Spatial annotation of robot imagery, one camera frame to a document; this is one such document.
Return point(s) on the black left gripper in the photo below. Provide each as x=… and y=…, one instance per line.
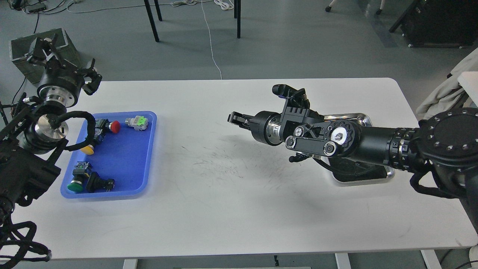
x=57, y=80

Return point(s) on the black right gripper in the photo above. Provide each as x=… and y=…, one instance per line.
x=264, y=126

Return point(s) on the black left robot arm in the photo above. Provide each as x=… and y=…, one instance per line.
x=31, y=143

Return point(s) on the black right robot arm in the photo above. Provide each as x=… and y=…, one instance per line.
x=441, y=153

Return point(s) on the green plastic crate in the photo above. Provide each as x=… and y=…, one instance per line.
x=19, y=48

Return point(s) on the black table leg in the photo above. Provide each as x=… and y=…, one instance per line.
x=151, y=21

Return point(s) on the blue plastic tray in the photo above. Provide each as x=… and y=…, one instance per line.
x=124, y=157

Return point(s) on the silver metal tray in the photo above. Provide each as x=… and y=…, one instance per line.
x=356, y=173

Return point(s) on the beige cloth on chair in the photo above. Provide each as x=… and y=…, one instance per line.
x=448, y=93

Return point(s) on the black equipment case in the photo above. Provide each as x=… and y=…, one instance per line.
x=439, y=23

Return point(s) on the red push button switch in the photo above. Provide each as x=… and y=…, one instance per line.
x=103, y=126

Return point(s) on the green grey switch module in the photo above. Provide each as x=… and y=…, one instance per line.
x=138, y=123

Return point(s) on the green push button switch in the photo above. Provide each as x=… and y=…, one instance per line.
x=81, y=173

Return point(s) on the black selector switch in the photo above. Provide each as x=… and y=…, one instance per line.
x=95, y=182

